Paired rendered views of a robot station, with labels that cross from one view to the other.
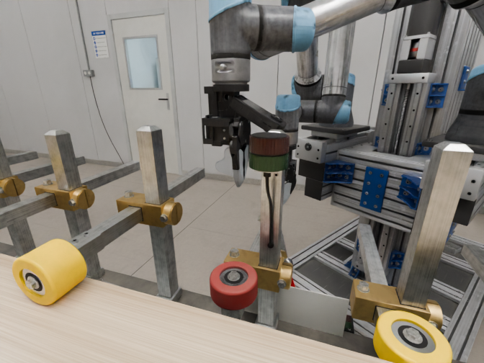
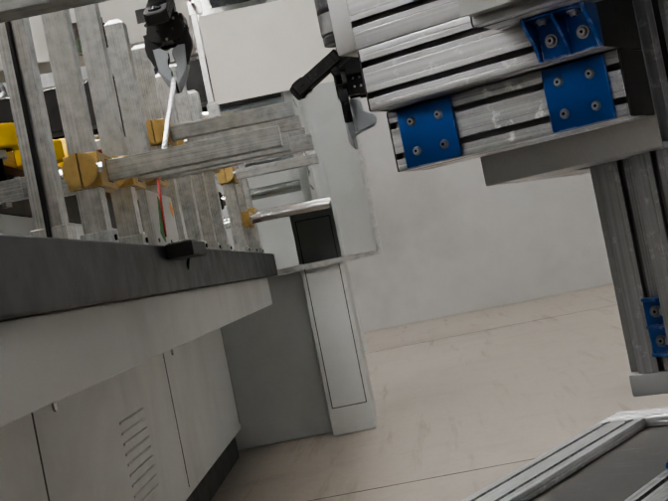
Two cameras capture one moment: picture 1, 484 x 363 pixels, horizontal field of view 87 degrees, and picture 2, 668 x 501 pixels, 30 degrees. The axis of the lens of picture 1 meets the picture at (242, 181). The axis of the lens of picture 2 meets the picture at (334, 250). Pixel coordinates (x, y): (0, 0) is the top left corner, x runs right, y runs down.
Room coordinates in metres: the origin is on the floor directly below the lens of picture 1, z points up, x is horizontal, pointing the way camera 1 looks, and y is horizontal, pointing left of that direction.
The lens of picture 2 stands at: (0.07, -2.34, 0.61)
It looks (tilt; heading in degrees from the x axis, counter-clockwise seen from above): 1 degrees up; 73
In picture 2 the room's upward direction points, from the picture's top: 11 degrees counter-clockwise
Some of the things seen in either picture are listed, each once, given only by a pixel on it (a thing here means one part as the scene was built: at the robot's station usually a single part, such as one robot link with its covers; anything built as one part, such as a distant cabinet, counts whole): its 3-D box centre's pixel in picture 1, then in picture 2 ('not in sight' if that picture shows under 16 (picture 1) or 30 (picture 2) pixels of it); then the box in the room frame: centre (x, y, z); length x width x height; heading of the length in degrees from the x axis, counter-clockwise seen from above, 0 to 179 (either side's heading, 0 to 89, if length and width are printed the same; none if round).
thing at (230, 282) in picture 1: (234, 300); not in sight; (0.34, 0.01, 0.85); 0.08 x 0.08 x 0.11
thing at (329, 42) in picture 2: (284, 161); (352, 67); (0.83, -0.14, 0.97); 0.09 x 0.08 x 0.12; 162
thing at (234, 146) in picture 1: (236, 148); (157, 48); (0.51, 0.01, 1.08); 0.05 x 0.02 x 0.09; 161
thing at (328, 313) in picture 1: (283, 302); (164, 221); (0.44, -0.09, 0.75); 0.26 x 0.01 x 0.10; 72
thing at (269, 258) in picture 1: (269, 252); (139, 148); (0.43, -0.06, 0.89); 0.04 x 0.04 x 0.48; 72
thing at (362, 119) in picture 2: (287, 191); (361, 121); (0.82, -0.16, 0.86); 0.06 x 0.03 x 0.09; 162
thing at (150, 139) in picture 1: (161, 232); (162, 160); (0.50, 0.18, 0.89); 0.04 x 0.04 x 0.48; 72
